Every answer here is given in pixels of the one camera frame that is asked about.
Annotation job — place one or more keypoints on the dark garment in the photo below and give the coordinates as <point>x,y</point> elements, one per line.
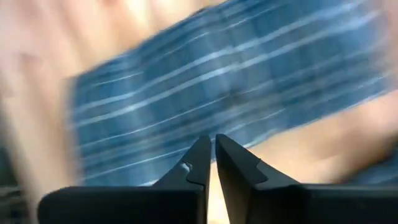
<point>217,77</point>

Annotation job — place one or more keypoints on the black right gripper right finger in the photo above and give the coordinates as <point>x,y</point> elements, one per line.
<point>311,205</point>

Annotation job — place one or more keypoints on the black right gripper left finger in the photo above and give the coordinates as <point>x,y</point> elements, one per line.
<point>124,205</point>

